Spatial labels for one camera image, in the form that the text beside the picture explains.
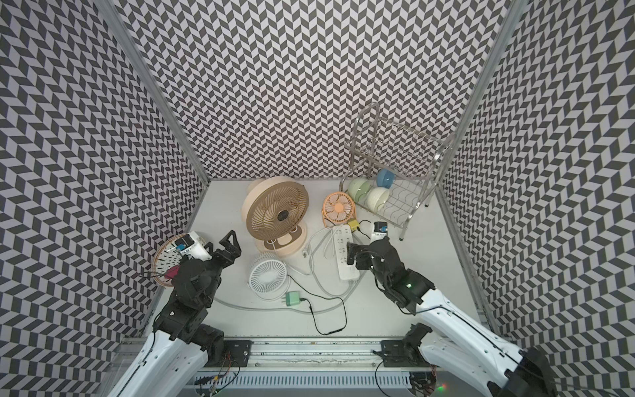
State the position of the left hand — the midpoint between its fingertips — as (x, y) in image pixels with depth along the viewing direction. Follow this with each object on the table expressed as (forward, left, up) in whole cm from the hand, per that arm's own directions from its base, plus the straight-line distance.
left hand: (225, 239), depth 75 cm
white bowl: (+23, -50, -7) cm, 56 cm away
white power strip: (+12, -38, -18) cm, 43 cm away
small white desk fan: (-7, -13, -11) cm, 18 cm away
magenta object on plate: (-2, +26, -20) cm, 33 cm away
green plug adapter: (-11, -20, -19) cm, 30 cm away
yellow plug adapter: (+17, -42, -17) cm, 48 cm away
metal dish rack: (+23, -54, +9) cm, 59 cm away
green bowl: (+28, -44, -8) cm, 53 cm away
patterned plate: (+3, +29, -18) cm, 34 cm away
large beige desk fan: (+8, -15, +2) cm, 17 cm away
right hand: (-1, -42, -5) cm, 43 cm away
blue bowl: (+33, -56, -8) cm, 65 cm away
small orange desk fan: (+22, -36, -13) cm, 44 cm away
